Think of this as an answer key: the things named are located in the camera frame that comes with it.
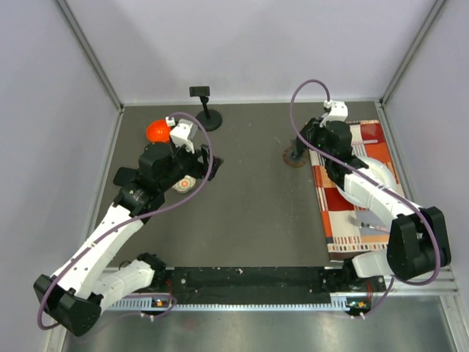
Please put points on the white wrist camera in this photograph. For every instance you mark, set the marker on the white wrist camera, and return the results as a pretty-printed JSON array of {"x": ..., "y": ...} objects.
[
  {"x": 182, "y": 135},
  {"x": 334, "y": 111}
]

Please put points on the white plate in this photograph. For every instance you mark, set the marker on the white plate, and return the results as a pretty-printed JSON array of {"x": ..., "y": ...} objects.
[{"x": 380, "y": 171}]

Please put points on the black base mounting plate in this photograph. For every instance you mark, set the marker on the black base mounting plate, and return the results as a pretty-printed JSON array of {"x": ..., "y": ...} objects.
[{"x": 259, "y": 285}]

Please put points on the grey metal phone stand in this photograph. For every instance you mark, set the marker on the grey metal phone stand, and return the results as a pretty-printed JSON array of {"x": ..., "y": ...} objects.
[{"x": 293, "y": 160}]

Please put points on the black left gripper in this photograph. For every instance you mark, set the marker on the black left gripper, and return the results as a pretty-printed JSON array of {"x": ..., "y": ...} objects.
[{"x": 199, "y": 169}]

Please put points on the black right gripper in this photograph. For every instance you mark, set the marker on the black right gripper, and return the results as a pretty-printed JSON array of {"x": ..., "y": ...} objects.
[{"x": 316, "y": 130}]

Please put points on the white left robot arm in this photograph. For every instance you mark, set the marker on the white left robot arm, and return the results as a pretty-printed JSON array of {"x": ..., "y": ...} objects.
[{"x": 77, "y": 293}]

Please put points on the orange bowl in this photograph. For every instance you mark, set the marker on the orange bowl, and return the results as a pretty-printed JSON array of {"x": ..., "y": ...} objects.
[{"x": 158, "y": 131}]

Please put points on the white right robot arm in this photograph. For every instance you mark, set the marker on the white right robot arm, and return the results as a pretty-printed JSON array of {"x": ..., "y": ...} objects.
[{"x": 418, "y": 239}]

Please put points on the colourful patchwork placemat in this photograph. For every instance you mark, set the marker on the colourful patchwork placemat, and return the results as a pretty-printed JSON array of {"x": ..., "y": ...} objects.
[{"x": 342, "y": 238}]

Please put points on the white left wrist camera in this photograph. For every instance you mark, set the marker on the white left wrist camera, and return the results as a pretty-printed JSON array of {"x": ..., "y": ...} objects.
[{"x": 182, "y": 135}]

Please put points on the fork with pink handle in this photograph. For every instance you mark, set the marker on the fork with pink handle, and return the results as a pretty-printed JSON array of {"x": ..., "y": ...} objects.
[{"x": 358, "y": 223}]

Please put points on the black smartphone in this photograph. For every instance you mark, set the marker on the black smartphone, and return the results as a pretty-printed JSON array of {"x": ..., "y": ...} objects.
[
  {"x": 298, "y": 148},
  {"x": 126, "y": 175}
]

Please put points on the black camera stand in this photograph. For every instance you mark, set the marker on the black camera stand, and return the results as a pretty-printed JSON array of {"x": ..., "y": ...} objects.
[{"x": 209, "y": 118}]

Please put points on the patterned floral small bowl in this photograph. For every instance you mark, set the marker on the patterned floral small bowl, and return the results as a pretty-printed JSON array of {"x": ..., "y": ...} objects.
[{"x": 184, "y": 185}]

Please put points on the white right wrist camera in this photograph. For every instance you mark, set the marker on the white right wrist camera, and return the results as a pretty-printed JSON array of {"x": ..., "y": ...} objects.
[{"x": 334, "y": 111}]

